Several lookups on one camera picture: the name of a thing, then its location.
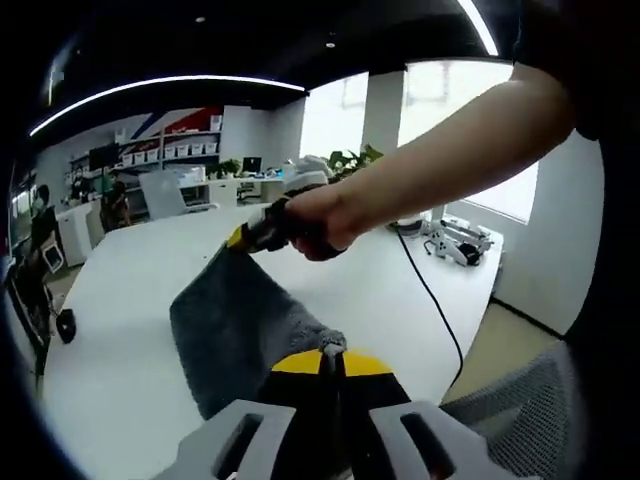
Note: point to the grey mesh office chair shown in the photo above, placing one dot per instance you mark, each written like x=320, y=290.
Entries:
x=520, y=410

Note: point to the white chair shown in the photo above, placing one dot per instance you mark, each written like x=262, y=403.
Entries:
x=53, y=259

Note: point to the shelf with white bins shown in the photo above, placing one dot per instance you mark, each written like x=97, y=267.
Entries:
x=175, y=145

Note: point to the grey white rounded device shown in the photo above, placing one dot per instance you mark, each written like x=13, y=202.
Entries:
x=411, y=229

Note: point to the black monitor on stand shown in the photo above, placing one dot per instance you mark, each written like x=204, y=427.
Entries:
x=104, y=155

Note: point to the white handheld device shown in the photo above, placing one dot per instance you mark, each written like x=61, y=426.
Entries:
x=445, y=247

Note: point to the long white counter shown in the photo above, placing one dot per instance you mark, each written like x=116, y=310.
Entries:
x=222, y=190

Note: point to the small potted green plant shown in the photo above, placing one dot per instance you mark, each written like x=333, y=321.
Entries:
x=225, y=169

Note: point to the black stand base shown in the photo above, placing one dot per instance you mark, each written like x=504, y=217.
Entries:
x=67, y=326

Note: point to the white cabinet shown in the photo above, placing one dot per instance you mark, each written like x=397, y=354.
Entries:
x=75, y=235

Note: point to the grey towel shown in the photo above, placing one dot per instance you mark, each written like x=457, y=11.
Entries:
x=235, y=320

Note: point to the large potted green plant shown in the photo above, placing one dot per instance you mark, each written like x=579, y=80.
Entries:
x=355, y=157

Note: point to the long ceiling light strip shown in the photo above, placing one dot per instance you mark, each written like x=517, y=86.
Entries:
x=150, y=87
x=482, y=27

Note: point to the person's right hand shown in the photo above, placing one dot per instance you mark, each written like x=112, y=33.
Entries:
x=330, y=220

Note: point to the white black tabletop device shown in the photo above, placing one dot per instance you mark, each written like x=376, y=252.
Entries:
x=475, y=240

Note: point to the small dark monitor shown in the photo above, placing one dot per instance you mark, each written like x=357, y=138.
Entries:
x=252, y=166

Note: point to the person's dark clothed body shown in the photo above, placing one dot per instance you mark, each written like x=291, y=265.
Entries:
x=590, y=100

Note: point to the white tilted board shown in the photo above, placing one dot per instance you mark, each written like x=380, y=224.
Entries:
x=162, y=195

